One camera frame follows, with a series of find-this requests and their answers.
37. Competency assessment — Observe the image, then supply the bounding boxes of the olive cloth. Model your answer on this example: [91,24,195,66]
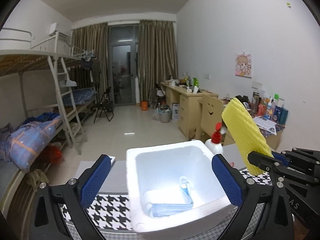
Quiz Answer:
[26,169,49,188]

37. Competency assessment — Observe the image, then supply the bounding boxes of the cluttered wooden desk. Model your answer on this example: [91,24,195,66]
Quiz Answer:
[220,97,285,150]

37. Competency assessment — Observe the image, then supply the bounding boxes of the light wooden desk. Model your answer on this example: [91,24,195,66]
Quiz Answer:
[160,80,218,139]

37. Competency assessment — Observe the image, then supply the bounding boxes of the houndstooth table mat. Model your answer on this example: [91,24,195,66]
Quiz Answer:
[59,167,275,240]

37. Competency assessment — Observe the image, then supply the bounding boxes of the white foam box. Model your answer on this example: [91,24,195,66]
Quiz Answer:
[126,140,238,233]

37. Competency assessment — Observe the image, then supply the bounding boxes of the glass balcony door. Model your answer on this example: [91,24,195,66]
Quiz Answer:
[108,24,140,105]

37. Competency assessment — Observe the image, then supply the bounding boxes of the wooden chair with smiley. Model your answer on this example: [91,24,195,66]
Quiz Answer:
[195,94,225,140]

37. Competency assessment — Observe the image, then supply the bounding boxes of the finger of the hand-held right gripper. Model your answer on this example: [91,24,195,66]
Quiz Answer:
[247,151,320,190]
[272,149,320,177]

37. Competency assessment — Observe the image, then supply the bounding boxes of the grey purple blanket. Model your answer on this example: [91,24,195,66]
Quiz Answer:
[0,123,14,162]

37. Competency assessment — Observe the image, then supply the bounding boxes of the grey bucket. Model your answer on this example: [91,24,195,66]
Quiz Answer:
[159,109,172,123]

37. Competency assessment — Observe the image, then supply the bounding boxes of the white and blue carton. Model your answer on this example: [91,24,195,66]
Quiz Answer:
[171,102,180,121]

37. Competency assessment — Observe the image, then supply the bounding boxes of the bunk bed with blue mattress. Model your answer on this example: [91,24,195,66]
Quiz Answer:
[57,31,98,130]

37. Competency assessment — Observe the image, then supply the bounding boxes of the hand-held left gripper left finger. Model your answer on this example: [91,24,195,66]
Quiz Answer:
[29,154,112,240]

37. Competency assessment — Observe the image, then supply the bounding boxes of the black folding chair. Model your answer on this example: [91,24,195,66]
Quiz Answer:
[93,87,115,123]
[150,84,165,108]

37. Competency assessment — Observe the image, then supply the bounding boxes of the red plastic bag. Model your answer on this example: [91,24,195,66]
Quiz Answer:
[45,144,62,165]

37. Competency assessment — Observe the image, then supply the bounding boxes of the yellow foam sheet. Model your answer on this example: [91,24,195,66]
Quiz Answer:
[221,98,274,176]

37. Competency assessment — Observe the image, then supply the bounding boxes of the group of toiletry bottles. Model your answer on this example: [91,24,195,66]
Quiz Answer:
[251,91,289,125]

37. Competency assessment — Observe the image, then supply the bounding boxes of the hanging dark clothes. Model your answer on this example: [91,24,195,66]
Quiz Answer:
[80,55,94,70]

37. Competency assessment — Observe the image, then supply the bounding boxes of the dark blue clothing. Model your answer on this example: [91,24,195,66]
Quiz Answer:
[24,112,60,125]

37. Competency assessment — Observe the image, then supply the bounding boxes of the white metal bunk bed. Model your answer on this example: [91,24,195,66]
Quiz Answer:
[0,29,85,178]

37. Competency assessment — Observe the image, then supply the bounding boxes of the white air conditioner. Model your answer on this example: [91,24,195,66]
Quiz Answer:
[49,23,68,39]

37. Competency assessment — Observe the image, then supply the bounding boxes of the blue face mask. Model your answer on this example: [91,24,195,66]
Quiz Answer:
[147,201,194,218]
[179,176,194,203]

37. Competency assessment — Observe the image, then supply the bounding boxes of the blue star-print quilt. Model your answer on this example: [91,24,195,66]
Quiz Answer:
[7,115,63,173]

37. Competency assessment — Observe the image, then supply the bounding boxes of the brown curtain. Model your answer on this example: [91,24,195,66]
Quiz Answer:
[138,20,178,103]
[71,22,110,105]

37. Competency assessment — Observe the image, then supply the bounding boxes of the white bunk bed ladder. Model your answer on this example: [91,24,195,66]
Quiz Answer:
[47,55,85,155]

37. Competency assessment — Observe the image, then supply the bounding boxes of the pink cartoon wall poster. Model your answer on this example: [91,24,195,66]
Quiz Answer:
[234,52,253,77]

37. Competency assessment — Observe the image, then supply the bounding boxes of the printed paper sheet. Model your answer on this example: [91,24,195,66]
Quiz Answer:
[254,116,277,135]

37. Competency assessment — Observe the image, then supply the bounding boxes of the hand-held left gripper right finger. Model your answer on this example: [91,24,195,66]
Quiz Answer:
[211,154,297,240]

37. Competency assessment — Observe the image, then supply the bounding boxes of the white spray bottle red nozzle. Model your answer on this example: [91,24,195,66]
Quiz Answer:
[204,122,228,157]

